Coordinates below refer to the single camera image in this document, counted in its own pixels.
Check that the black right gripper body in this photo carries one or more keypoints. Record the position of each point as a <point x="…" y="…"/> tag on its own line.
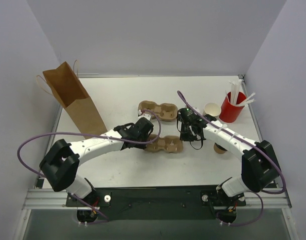
<point x="187" y="128"/>

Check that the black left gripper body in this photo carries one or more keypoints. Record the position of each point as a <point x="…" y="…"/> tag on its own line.
<point x="144" y="124"/>

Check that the brown pulp cup carrier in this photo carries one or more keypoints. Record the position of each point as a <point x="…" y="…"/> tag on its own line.
<point x="169" y="144"/>
<point x="165" y="111"/>

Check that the brown paper coffee cup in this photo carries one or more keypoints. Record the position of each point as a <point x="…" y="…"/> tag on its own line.
<point x="218" y="149"/>

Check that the brown paper bag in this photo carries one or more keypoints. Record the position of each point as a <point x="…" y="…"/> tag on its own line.
<point x="75" y="100"/>

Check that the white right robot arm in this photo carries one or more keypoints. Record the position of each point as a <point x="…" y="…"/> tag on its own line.
<point x="259" y="166"/>

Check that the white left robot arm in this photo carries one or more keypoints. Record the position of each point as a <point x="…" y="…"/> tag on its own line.
<point x="60" y="164"/>

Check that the stack of paper cups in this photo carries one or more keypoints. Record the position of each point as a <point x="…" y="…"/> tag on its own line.
<point x="212" y="109"/>

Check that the red plastic cup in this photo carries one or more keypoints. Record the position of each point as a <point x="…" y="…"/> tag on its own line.
<point x="229" y="113"/>

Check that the white wrapped straws bundle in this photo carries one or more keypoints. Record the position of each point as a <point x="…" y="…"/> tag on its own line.
<point x="234" y="93"/>

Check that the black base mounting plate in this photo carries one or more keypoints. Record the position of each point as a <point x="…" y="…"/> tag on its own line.
<point x="162" y="203"/>

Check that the aluminium rail frame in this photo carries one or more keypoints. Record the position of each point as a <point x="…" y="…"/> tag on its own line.
<point x="43" y="199"/>

